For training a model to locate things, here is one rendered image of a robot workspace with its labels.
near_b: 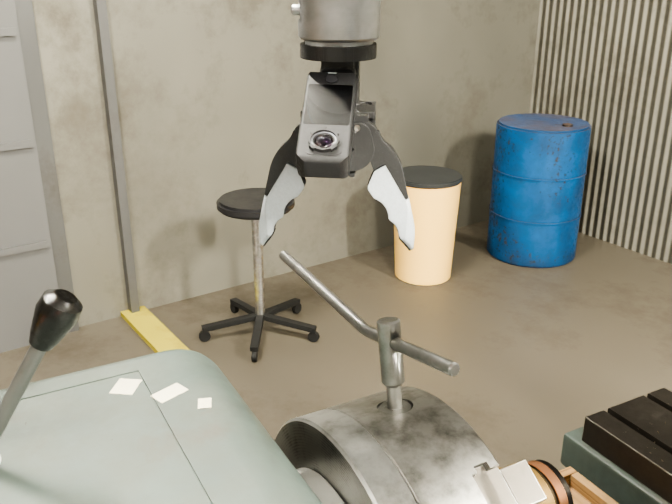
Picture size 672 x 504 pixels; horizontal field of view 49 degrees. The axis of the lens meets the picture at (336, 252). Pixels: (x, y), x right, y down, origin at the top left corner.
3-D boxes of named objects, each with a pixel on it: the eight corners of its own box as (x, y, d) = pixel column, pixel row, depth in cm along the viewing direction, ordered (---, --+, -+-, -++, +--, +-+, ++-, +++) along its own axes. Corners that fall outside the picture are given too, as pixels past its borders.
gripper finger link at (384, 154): (420, 186, 71) (368, 112, 69) (421, 191, 70) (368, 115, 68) (380, 212, 73) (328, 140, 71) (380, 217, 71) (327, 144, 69)
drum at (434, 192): (424, 257, 434) (429, 161, 412) (470, 278, 405) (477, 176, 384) (375, 271, 414) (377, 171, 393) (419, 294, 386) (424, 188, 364)
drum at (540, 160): (594, 256, 435) (613, 122, 406) (534, 276, 407) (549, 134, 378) (526, 231, 475) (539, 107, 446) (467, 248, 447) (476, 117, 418)
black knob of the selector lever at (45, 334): (34, 365, 53) (24, 306, 51) (28, 346, 56) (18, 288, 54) (92, 352, 55) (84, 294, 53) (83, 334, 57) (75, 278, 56)
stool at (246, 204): (279, 296, 383) (275, 173, 358) (338, 336, 343) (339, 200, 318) (180, 325, 353) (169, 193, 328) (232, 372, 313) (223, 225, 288)
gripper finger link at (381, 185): (433, 218, 77) (383, 147, 75) (436, 238, 72) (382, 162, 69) (408, 233, 78) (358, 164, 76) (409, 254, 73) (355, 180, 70)
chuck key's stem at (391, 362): (413, 435, 70) (404, 319, 68) (393, 441, 69) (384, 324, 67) (400, 427, 72) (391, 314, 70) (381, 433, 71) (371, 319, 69)
